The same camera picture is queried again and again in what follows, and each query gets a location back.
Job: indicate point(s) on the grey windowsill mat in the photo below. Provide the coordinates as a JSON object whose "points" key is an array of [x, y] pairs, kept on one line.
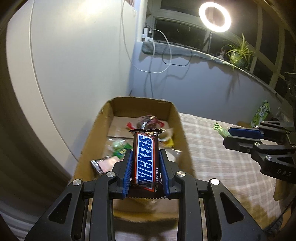
{"points": [[161, 49]]}

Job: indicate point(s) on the potted spider plant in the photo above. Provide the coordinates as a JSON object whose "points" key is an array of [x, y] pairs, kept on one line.
{"points": [[238, 54]]}

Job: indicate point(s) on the colourful milk candy packet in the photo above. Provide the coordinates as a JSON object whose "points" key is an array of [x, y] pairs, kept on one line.
{"points": [[221, 130]]}

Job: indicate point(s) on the white power adapter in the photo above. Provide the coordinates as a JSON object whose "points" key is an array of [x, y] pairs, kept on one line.
{"points": [[147, 35]]}

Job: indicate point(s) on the plaid tablecloth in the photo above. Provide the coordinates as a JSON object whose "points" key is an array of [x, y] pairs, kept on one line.
{"points": [[147, 219]]}

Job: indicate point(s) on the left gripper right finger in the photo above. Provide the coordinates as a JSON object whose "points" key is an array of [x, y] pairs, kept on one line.
{"points": [[206, 207]]}

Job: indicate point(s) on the green candy packet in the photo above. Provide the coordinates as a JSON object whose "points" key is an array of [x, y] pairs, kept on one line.
{"points": [[118, 147]]}

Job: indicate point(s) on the green white bag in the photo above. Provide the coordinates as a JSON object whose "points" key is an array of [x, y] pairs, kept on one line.
{"points": [[261, 114]]}

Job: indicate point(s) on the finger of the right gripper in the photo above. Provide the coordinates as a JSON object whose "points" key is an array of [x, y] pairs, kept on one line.
{"points": [[260, 132], [249, 144]]}

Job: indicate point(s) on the yellow snack packet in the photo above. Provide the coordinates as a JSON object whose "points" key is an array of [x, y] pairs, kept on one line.
{"points": [[169, 143]]}

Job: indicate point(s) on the small silver black snack packet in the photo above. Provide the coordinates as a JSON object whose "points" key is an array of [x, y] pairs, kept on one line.
{"points": [[94, 164]]}

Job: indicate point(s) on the ring light tripod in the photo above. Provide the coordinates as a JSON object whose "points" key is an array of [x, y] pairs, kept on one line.
{"points": [[207, 44]]}

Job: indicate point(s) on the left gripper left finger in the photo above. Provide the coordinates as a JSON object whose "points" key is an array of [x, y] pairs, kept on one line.
{"points": [[66, 218]]}

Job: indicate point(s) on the dark cake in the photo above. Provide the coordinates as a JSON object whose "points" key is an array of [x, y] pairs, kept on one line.
{"points": [[147, 122]]}

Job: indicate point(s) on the packaged sliced bread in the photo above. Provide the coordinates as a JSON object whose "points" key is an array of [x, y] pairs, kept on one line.
{"points": [[107, 164]]}

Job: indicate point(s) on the large Snickers bar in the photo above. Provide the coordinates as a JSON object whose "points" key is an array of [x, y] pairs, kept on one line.
{"points": [[146, 172]]}

